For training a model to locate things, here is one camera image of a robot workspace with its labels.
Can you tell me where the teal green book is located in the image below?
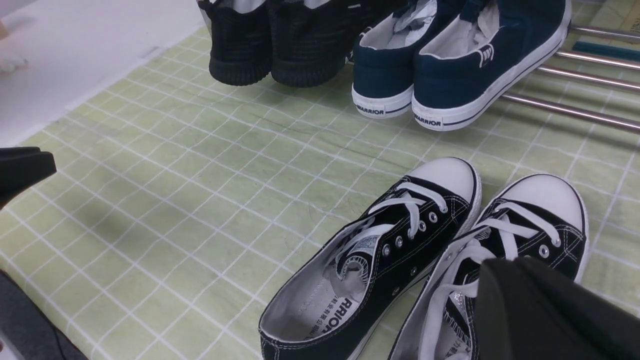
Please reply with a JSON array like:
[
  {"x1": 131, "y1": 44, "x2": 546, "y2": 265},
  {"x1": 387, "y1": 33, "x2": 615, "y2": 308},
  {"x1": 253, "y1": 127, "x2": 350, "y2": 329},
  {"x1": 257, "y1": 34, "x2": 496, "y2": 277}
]
[{"x1": 571, "y1": 0, "x2": 640, "y2": 63}]

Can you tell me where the black mesh sneaker right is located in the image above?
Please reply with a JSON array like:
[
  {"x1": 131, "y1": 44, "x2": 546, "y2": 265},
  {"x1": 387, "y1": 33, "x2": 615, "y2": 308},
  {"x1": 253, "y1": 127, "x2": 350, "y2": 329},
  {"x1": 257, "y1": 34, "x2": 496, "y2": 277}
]
[{"x1": 267, "y1": 0, "x2": 406, "y2": 89}]

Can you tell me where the navy canvas sneaker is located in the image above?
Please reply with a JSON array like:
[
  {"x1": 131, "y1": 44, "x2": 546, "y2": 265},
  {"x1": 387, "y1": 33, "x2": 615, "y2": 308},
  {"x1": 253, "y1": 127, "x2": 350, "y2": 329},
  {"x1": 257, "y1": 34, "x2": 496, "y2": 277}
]
[
  {"x1": 351, "y1": 0, "x2": 466, "y2": 119},
  {"x1": 411, "y1": 0, "x2": 572, "y2": 132}
]

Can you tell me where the silver metal shoe rack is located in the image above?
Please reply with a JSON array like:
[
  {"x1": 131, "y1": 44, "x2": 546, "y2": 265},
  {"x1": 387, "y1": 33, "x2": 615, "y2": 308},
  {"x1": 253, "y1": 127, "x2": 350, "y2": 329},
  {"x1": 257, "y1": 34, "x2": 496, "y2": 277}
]
[{"x1": 500, "y1": 22, "x2": 640, "y2": 135}]

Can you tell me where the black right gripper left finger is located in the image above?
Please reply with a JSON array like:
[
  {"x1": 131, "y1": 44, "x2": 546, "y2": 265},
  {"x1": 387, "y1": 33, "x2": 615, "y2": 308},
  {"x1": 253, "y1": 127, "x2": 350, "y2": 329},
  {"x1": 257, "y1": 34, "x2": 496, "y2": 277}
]
[{"x1": 0, "y1": 146, "x2": 57, "y2": 208}]

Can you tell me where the black mesh sneaker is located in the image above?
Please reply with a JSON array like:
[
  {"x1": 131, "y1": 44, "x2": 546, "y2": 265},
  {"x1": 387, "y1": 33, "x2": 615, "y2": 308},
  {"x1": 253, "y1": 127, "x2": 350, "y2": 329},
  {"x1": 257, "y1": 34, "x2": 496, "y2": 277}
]
[
  {"x1": 198, "y1": 0, "x2": 273, "y2": 87},
  {"x1": 267, "y1": 0, "x2": 406, "y2": 89}
]

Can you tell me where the black canvas sneaker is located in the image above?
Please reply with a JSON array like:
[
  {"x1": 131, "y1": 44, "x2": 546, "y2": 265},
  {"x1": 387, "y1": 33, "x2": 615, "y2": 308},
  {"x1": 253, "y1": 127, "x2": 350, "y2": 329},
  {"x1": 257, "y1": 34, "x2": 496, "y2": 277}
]
[
  {"x1": 388, "y1": 173, "x2": 590, "y2": 360},
  {"x1": 258, "y1": 156, "x2": 482, "y2": 360}
]

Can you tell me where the navy canvas sneaker right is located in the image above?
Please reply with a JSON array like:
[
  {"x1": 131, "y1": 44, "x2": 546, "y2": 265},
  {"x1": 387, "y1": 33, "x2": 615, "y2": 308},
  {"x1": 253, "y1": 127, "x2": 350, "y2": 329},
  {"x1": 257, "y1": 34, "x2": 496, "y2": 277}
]
[{"x1": 411, "y1": 0, "x2": 572, "y2": 132}]

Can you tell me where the navy canvas sneaker left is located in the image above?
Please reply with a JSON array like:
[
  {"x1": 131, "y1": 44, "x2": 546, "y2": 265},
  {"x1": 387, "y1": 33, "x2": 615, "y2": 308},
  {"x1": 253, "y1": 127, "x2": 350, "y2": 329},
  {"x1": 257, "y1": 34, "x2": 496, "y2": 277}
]
[{"x1": 351, "y1": 0, "x2": 466, "y2": 119}]

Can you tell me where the black mesh sneaker left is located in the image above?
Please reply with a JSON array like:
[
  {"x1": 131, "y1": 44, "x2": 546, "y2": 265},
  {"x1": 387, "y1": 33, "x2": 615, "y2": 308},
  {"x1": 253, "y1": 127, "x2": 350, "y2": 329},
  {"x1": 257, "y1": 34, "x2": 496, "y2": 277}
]
[{"x1": 198, "y1": 0, "x2": 273, "y2": 87}]

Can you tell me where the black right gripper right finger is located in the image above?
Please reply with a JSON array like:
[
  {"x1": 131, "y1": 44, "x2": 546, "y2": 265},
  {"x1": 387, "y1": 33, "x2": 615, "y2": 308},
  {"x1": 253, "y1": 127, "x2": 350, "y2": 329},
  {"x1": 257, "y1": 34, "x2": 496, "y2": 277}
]
[{"x1": 474, "y1": 257, "x2": 640, "y2": 360}]

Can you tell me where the green checkered floor cloth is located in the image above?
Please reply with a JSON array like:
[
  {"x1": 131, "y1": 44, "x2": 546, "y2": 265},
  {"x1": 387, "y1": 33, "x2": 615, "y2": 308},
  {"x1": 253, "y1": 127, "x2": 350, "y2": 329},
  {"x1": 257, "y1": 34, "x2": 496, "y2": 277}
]
[{"x1": 1, "y1": 29, "x2": 639, "y2": 360}]

